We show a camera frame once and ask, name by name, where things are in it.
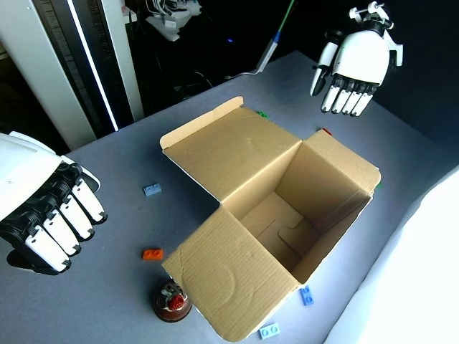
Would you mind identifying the wide white frame post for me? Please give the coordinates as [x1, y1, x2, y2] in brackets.
[0, 0, 98, 151]

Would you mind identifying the bright white backdrop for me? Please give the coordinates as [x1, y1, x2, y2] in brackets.
[322, 168, 459, 344]

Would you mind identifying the white light strip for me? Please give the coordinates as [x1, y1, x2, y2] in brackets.
[66, 0, 120, 132]

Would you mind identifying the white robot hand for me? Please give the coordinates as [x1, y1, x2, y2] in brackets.
[310, 29, 392, 118]
[0, 130, 108, 277]

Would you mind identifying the brown cardboard box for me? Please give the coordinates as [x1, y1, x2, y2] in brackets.
[159, 95, 382, 342]

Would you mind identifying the green cable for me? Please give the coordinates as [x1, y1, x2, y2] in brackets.
[278, 0, 297, 35]

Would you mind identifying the grey cable adapter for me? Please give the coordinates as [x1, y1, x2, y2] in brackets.
[255, 31, 281, 72]

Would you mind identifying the dark object with red top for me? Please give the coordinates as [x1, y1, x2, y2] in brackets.
[152, 281, 194, 323]

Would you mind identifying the narrow white frame post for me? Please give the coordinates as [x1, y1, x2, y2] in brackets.
[100, 0, 145, 123]

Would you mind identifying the light blue toy brick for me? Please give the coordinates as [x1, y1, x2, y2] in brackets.
[258, 322, 281, 340]

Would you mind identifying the white plastic device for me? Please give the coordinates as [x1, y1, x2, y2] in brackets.
[145, 0, 202, 43]

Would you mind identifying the grey table cloth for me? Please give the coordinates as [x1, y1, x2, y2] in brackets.
[0, 49, 459, 344]

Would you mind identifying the thin white cable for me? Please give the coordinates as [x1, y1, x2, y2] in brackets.
[224, 70, 260, 80]

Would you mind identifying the small orange toy brick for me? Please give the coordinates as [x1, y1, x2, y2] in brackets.
[142, 248, 165, 262]

